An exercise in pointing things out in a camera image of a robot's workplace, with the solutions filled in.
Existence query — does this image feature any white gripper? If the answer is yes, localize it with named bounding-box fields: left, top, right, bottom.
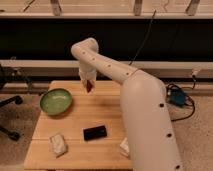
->
left=79, top=68, right=97, bottom=90

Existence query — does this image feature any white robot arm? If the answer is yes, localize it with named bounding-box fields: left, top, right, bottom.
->
left=71, top=38, right=184, bottom=171

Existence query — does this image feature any green ceramic bowl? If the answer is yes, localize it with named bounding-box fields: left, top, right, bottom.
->
left=40, top=88, right=72, bottom=116

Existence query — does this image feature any wooden table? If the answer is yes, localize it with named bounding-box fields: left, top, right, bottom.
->
left=24, top=81, right=133, bottom=170

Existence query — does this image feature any black rectangular phone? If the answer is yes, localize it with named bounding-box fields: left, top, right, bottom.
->
left=83, top=125, right=107, bottom=141

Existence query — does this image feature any crumpled white cloth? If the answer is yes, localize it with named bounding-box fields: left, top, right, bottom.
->
left=49, top=134, right=68, bottom=157

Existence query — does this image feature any white plastic bottle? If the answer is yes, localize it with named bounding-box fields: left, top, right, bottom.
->
left=120, top=138, right=130, bottom=157

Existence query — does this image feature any blue power box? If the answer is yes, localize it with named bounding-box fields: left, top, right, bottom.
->
left=169, top=90, right=186, bottom=107

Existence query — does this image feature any black hanging cable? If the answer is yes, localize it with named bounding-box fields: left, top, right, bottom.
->
left=129, top=9, right=158, bottom=66

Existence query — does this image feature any black floor cable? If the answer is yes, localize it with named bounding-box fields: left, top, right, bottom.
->
left=164, top=74, right=197, bottom=123

